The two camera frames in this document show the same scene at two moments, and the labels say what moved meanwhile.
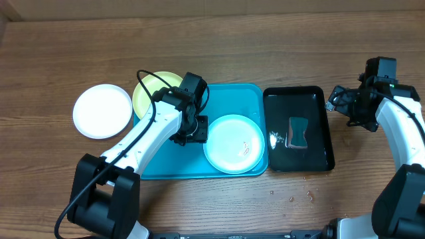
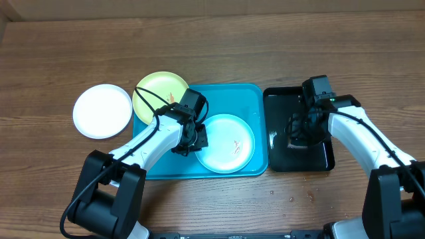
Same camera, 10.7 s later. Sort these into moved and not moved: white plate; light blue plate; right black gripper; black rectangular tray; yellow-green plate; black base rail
Moved: light blue plate; right black gripper
Not moved: black base rail; yellow-green plate; black rectangular tray; white plate
